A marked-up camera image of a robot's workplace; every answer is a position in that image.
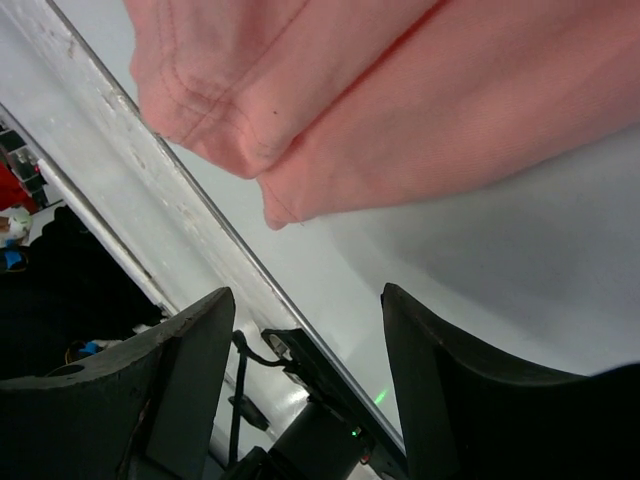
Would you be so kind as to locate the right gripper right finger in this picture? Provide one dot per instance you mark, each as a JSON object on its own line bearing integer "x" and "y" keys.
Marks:
{"x": 469, "y": 410}

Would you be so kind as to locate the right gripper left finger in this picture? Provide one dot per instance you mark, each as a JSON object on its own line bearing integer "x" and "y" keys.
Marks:
{"x": 143, "y": 409}

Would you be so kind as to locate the pink t shirt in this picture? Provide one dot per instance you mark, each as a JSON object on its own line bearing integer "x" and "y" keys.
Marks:
{"x": 337, "y": 106}

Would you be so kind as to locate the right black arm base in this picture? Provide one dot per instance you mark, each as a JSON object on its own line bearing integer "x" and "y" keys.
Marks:
{"x": 333, "y": 434}

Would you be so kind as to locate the aluminium front rail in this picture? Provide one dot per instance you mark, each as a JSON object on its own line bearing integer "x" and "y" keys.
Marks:
{"x": 180, "y": 226}

